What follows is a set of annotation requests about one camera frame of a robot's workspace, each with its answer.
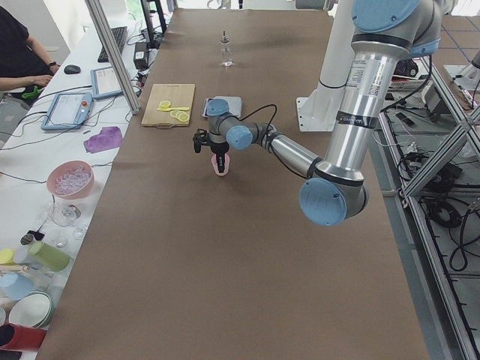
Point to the red cup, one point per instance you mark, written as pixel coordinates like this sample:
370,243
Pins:
18,337

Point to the blue teach pendant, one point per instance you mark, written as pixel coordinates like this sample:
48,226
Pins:
68,110
104,83

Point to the purple cloth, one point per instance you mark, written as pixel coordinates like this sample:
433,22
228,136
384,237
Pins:
108,138

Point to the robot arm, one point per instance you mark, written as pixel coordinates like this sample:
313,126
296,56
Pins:
367,41

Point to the lemon slice toy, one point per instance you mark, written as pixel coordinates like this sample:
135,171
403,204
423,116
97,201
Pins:
164,104
181,116

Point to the wooden cutting board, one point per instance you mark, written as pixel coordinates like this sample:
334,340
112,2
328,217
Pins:
177,94

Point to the green cup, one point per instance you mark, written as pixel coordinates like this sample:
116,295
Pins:
49,256

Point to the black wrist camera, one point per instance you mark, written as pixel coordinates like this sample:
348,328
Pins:
200,139

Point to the silver kitchen scale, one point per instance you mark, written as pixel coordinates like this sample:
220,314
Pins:
218,105

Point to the yellow plastic knife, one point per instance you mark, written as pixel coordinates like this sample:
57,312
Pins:
169,109

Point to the black power adapter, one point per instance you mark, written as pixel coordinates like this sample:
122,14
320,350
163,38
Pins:
141,55

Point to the yellow cup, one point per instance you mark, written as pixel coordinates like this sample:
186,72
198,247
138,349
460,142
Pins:
7,257

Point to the pink bowl with ice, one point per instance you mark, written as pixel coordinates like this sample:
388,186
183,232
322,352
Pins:
71,180

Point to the light blue cup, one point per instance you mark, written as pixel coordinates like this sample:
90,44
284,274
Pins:
16,286

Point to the clear glass sauce bottle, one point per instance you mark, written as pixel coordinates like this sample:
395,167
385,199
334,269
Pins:
226,50

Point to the seated person in black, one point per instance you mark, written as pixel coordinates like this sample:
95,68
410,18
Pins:
25,63

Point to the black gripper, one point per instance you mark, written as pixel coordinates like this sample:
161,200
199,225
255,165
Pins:
217,148

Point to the aluminium frame post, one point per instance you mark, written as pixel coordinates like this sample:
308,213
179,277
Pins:
109,44

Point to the wine glass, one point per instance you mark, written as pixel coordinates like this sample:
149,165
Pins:
64,215

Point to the black computer mouse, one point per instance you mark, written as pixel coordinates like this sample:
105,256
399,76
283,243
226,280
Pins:
72,69

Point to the pink plastic cup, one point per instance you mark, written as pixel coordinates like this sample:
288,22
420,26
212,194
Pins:
220,164

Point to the white green bowl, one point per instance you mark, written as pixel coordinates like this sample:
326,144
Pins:
35,311

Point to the aluminium frame rail right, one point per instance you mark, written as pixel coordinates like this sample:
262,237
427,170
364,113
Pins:
431,127

